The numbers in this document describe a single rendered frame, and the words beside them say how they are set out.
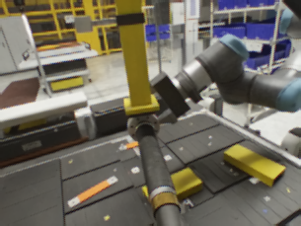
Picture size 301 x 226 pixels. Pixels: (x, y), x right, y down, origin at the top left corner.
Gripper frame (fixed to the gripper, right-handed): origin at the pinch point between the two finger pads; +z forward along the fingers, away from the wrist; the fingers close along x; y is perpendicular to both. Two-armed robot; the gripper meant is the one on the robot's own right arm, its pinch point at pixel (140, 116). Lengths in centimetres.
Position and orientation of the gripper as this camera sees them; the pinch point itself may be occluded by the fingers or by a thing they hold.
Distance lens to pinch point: 58.5
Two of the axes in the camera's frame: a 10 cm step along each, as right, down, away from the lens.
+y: -1.6, -4.2, 9.0
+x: -5.8, -7.0, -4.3
